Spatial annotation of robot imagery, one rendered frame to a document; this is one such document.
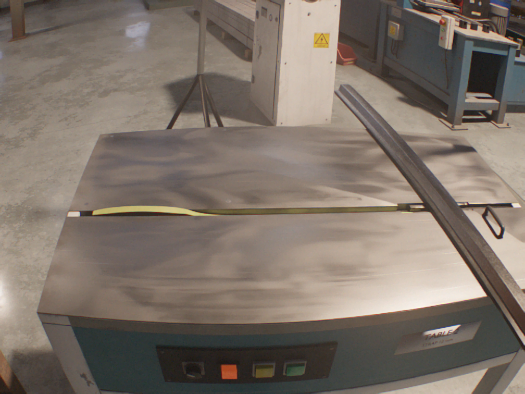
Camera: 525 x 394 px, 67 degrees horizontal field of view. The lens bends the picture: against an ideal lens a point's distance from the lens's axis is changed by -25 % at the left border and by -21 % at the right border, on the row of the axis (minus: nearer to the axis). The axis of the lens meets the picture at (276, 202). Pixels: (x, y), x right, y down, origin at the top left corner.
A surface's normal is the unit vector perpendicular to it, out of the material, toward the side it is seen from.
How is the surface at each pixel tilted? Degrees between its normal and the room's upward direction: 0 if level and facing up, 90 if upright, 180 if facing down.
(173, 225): 0
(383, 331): 90
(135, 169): 0
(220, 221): 0
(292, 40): 90
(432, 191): 75
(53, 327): 90
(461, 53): 90
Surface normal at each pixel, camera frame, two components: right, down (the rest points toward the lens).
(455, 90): -0.93, 0.14
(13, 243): 0.06, -0.84
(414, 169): -0.93, -0.14
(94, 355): 0.12, 0.55
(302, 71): 0.35, 0.53
